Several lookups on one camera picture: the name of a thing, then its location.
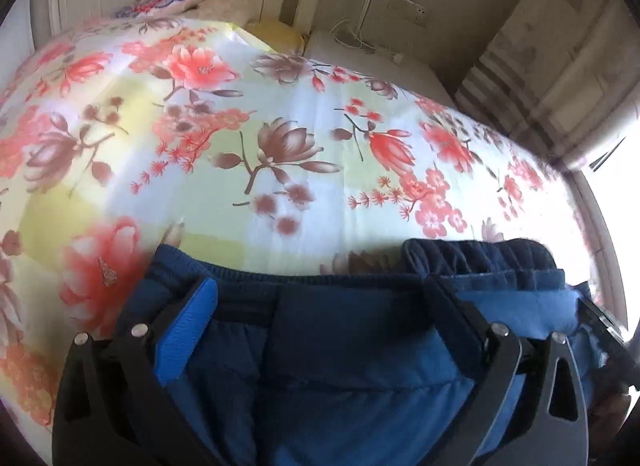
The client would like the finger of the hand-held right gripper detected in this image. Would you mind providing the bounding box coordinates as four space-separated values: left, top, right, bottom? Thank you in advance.
577 293 640 389

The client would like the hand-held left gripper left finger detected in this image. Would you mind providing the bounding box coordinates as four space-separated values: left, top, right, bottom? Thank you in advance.
52 276 222 466

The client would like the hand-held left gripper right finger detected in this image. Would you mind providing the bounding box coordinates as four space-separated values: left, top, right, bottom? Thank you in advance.
422 276 589 466

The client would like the blue quilted jacket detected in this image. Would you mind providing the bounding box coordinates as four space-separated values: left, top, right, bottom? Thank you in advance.
112 237 609 466

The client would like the floral quilt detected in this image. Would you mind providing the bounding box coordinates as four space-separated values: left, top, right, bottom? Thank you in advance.
0 16 603 453

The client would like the white nightstand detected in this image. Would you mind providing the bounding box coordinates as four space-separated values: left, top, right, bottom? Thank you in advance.
304 30 457 107

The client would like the patterned curtain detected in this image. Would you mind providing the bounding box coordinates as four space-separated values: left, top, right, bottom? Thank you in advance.
454 0 640 173

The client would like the yellow pillow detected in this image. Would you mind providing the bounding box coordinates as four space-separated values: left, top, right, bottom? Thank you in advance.
245 18 306 54

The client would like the peach pillow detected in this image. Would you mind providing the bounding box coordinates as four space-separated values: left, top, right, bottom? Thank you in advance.
192 0 254 27

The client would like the white cable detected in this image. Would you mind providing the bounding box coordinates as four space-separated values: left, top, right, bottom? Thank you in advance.
329 19 402 62

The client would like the wall outlet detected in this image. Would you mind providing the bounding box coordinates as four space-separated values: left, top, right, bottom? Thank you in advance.
387 0 429 29

